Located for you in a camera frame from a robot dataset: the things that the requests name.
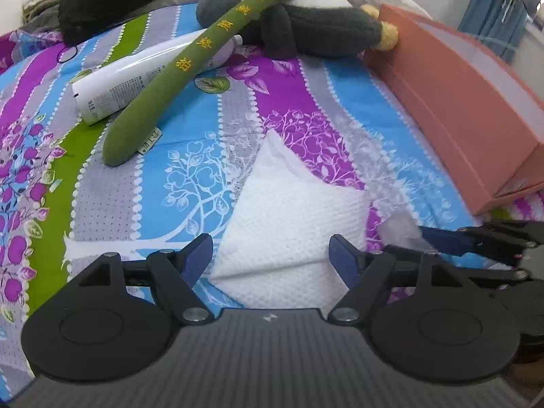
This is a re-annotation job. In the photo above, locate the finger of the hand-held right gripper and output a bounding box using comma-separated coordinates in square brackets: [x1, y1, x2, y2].
[419, 220, 542, 266]
[461, 261, 534, 283]

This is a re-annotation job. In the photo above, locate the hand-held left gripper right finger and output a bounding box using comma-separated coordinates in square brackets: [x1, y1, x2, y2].
[328, 234, 472, 324]

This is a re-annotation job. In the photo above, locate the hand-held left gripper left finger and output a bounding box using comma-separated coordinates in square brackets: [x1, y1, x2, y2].
[74, 234, 216, 324]

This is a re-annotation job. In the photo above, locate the clear plastic bag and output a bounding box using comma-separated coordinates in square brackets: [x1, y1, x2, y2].
[376, 210, 426, 249]

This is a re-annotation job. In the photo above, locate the white waffle cloth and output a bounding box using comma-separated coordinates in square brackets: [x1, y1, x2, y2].
[210, 130, 372, 311]

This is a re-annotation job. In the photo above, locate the orange cardboard box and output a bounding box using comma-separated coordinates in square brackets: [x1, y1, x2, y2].
[361, 3, 544, 217]

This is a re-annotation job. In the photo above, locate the colourful floral striped bedsheet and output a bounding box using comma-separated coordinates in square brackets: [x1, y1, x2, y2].
[0, 0, 544, 392]

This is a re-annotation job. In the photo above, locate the green plush stick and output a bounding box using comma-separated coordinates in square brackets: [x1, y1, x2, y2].
[103, 0, 332, 167]

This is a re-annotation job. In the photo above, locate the white tube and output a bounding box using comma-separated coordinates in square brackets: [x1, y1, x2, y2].
[71, 29, 244, 127]

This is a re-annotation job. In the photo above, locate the blue curtain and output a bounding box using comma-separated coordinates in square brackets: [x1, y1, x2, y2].
[457, 0, 532, 66]

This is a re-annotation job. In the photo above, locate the grey white penguin plush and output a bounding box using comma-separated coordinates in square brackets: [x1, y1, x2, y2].
[196, 0, 399, 61]

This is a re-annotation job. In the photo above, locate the grey cloth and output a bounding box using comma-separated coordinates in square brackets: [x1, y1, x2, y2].
[17, 4, 69, 35]

